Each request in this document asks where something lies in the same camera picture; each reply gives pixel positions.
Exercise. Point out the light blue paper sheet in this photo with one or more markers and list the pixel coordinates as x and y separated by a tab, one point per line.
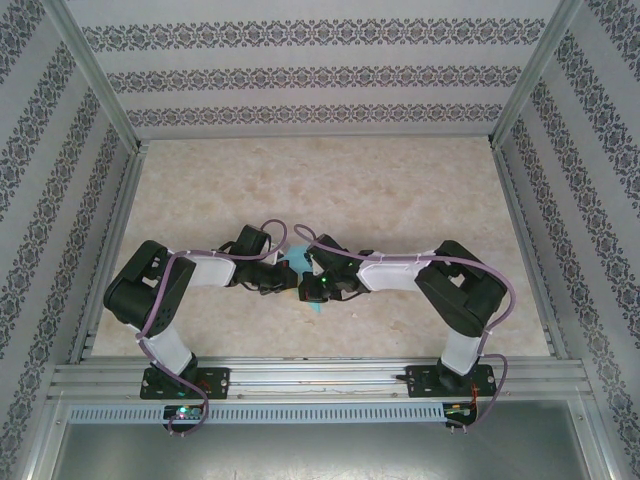
296	260

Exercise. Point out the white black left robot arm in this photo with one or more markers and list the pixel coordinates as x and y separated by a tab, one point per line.
215	272

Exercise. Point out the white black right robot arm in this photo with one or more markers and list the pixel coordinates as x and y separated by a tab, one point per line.
395	272

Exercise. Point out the left circuit board green light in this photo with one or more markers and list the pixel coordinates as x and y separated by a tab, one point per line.
182	412

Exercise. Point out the grey metal panel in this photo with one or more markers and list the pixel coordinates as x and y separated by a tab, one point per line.
320	455

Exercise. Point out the right circuit board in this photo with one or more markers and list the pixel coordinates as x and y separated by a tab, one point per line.
457	411

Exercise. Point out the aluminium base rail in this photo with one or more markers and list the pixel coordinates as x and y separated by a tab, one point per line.
310	372

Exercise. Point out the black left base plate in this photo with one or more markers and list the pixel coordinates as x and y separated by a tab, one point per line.
217	385

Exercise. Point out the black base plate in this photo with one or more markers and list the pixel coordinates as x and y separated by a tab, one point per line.
417	382
217	385

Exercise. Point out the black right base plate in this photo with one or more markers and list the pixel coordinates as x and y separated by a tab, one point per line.
417	382

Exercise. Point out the aluminium side rail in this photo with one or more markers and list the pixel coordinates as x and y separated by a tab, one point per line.
513	200
111	250

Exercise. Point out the aluminium frame post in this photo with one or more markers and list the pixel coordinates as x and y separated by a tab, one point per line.
96	75
530	75

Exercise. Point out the aluminium frame bar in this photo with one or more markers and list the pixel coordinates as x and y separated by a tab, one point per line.
40	450
595	450

